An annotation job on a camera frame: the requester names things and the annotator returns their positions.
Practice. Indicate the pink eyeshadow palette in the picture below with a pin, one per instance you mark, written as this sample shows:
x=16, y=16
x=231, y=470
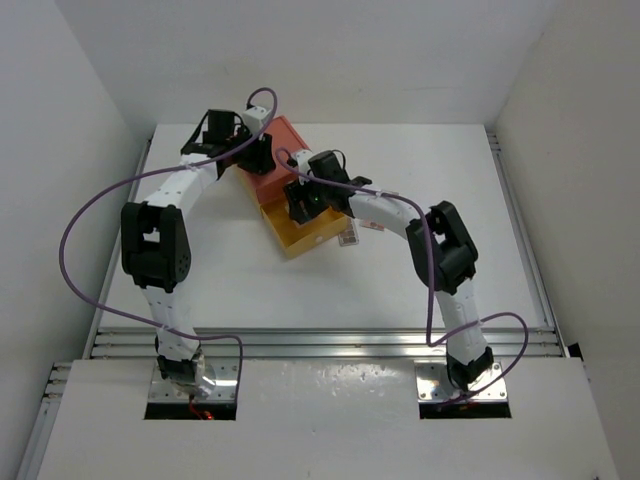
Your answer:
x=372, y=225

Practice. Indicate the white front cover panel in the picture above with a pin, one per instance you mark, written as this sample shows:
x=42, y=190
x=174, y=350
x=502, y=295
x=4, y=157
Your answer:
x=320, y=420

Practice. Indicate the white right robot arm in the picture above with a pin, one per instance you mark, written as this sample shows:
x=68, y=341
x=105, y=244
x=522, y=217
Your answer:
x=442, y=251

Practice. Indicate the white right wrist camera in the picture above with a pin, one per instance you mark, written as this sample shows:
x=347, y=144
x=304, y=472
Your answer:
x=302, y=158

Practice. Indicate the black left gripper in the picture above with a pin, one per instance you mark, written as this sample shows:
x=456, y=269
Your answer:
x=260, y=161

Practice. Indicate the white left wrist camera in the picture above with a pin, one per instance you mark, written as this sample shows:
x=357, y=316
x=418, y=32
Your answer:
x=255, y=118

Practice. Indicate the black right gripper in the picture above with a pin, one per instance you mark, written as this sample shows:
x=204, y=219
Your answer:
x=298, y=192

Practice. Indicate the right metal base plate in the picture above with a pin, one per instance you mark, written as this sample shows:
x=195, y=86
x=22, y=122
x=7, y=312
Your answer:
x=434, y=386

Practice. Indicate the small clear eyeshadow palette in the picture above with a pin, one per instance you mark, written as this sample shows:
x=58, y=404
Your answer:
x=349, y=236

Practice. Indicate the aluminium frame rail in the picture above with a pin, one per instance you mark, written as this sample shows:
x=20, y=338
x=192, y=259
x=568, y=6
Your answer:
x=121, y=343

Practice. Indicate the orange drawer box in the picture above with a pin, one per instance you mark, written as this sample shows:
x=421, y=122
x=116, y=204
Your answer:
x=267, y=188

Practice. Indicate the metal base plate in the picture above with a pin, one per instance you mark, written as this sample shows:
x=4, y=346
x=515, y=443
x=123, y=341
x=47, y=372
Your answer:
x=434, y=386
x=217, y=385

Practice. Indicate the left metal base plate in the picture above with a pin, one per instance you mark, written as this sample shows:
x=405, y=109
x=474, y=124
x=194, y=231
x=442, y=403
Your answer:
x=217, y=385

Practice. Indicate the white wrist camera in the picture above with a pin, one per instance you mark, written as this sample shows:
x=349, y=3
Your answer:
x=255, y=118
x=302, y=158

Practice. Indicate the yellow drawer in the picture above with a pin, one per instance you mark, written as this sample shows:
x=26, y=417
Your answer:
x=294, y=239

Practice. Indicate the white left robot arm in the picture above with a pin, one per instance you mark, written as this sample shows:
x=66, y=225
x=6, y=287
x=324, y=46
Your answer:
x=155, y=249

